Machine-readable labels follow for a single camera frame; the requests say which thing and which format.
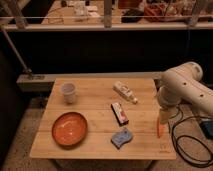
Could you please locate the white ceramic cup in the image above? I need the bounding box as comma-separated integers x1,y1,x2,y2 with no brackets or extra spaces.
61,83,76,104

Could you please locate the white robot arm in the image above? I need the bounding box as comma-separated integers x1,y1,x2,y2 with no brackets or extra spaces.
157,62,213,124

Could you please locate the orange carrot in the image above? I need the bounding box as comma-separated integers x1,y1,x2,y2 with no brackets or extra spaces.
157,117,165,138

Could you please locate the blue sponge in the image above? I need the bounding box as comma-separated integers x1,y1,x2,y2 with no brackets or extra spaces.
111,128,133,149

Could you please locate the small red snack box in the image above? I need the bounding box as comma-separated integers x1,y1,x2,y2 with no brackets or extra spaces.
111,102,129,126

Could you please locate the white plastic bottle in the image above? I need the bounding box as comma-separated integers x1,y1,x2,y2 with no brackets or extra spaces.
113,81,138,104

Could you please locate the metal railing beam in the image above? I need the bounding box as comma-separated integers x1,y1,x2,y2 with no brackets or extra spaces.
0,16,213,31

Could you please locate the orange bowl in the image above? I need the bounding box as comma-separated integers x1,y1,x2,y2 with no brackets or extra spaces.
52,112,88,147

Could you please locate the grey concrete ledge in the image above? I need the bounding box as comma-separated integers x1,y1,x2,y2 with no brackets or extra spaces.
16,71,164,93

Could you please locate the diagonal metal pole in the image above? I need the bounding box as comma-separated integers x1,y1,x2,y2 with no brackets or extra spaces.
0,26,33,77

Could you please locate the black floor cable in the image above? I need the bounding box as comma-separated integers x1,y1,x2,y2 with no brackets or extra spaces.
167,105,213,169

